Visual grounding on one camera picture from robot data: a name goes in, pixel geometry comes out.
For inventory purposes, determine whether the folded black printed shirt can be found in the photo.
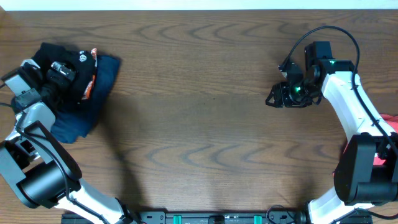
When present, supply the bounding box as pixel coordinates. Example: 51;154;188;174
81;48;98;100

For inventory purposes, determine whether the right black cable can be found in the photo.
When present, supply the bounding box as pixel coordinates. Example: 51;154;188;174
279;25;398;156

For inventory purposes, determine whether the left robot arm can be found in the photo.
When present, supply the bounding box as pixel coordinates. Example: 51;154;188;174
1;59;141;223

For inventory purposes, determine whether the black t-shirt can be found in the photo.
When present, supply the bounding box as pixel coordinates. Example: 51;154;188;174
32;42;96;108

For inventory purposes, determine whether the folded navy blue shirt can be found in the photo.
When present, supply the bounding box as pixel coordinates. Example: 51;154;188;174
12;54;122;144

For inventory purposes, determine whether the red t-shirt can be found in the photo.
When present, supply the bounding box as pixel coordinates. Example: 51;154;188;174
340;113;398;166

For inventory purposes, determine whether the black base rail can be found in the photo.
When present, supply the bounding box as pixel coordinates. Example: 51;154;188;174
61;210;373;224

